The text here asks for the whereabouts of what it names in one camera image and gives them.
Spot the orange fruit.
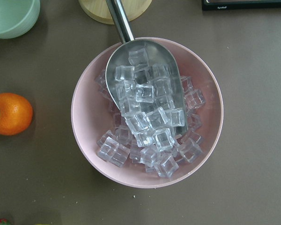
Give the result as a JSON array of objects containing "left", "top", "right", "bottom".
[{"left": 0, "top": 93, "right": 33, "bottom": 135}]

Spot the metal ice scoop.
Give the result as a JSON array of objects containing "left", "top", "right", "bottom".
[{"left": 105, "top": 0, "right": 188, "bottom": 136}]

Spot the pink bowl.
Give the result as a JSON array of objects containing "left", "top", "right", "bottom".
[{"left": 71, "top": 37, "right": 224, "bottom": 188}]

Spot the round wooden stand base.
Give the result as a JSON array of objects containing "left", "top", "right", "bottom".
[{"left": 79, "top": 0, "right": 152, "bottom": 24}]

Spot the black framed tray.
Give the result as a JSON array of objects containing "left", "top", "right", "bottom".
[{"left": 201, "top": 0, "right": 281, "bottom": 11}]

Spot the mint green bowl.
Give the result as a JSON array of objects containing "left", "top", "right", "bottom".
[{"left": 0, "top": 0, "right": 40, "bottom": 39}]

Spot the red strawberry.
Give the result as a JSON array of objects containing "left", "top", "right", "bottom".
[{"left": 0, "top": 218, "right": 11, "bottom": 225}]

